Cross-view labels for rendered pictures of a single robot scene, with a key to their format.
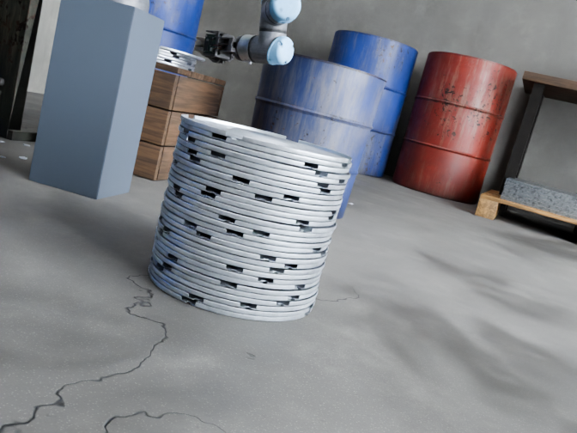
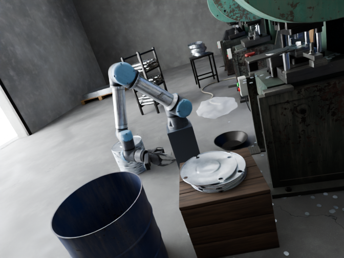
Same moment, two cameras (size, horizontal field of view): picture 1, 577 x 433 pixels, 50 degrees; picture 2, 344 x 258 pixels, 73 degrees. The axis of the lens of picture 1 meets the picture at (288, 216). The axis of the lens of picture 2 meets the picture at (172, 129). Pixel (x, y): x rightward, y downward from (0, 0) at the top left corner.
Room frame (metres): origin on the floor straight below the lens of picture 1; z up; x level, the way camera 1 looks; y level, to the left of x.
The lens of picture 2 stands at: (3.04, 0.35, 1.04)
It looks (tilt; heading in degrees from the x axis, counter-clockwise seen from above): 21 degrees down; 175
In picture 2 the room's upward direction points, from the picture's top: 18 degrees counter-clockwise
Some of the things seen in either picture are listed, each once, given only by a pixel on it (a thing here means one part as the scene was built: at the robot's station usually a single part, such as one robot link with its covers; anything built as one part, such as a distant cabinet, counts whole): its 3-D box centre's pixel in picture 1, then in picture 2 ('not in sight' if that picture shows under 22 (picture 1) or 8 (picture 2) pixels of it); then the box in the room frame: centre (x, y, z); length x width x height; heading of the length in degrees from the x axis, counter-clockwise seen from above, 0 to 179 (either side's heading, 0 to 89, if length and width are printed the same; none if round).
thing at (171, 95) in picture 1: (140, 112); (223, 200); (2.08, 0.57, 0.18); 0.40 x 0.38 x 0.35; 76
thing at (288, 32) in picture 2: not in sight; (300, 29); (1.82, 1.29, 0.86); 0.20 x 0.16 x 0.05; 160
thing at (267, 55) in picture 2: not in sight; (269, 64); (1.76, 1.12, 0.72); 0.25 x 0.14 x 0.14; 70
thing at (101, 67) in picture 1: (98, 98); (186, 151); (1.51, 0.52, 0.23); 0.18 x 0.18 x 0.45; 82
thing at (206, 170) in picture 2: (161, 49); (208, 166); (2.06, 0.54, 0.40); 0.29 x 0.29 x 0.01
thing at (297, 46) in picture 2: not in sight; (300, 49); (1.82, 1.28, 0.76); 0.15 x 0.09 x 0.05; 160
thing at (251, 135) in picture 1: (267, 138); (126, 143); (1.02, 0.07, 0.26); 0.29 x 0.29 x 0.01
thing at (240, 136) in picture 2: not in sight; (231, 142); (1.26, 0.96, 0.04); 0.30 x 0.30 x 0.07
